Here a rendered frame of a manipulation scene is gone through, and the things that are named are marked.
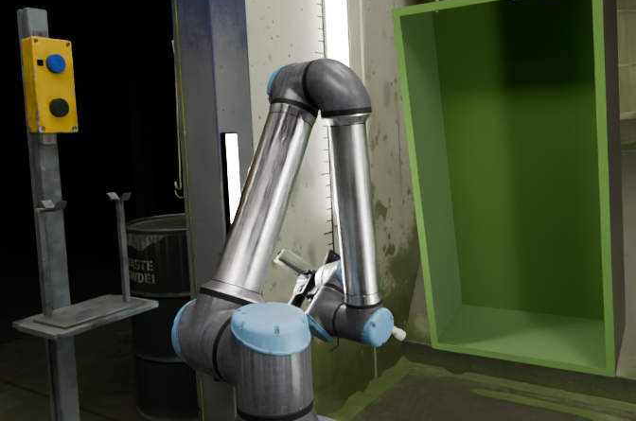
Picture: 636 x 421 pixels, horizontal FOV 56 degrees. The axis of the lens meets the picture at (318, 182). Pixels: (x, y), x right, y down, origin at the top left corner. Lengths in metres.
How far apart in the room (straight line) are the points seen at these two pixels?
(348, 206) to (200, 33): 0.95
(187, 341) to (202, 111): 0.95
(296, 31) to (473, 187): 0.91
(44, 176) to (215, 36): 0.69
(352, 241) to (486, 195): 1.07
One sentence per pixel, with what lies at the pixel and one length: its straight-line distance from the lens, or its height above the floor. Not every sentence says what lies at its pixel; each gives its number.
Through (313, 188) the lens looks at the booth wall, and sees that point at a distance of 2.41.
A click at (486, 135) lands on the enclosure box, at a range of 2.27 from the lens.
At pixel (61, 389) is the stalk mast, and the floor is 0.56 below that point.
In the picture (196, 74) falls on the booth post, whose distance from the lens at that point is 2.05.
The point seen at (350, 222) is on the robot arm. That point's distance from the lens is 1.34.
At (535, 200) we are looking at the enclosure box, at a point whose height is 0.98.
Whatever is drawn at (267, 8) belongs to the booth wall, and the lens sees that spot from 2.26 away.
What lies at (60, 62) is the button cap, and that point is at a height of 1.48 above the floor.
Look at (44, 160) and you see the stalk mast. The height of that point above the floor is 1.22.
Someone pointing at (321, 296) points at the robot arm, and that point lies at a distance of 1.51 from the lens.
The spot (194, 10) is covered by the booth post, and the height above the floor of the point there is 1.68.
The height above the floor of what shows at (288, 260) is 0.88.
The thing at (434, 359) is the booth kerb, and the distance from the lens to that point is 3.19.
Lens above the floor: 1.24
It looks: 4 degrees down
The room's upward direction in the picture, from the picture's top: 3 degrees counter-clockwise
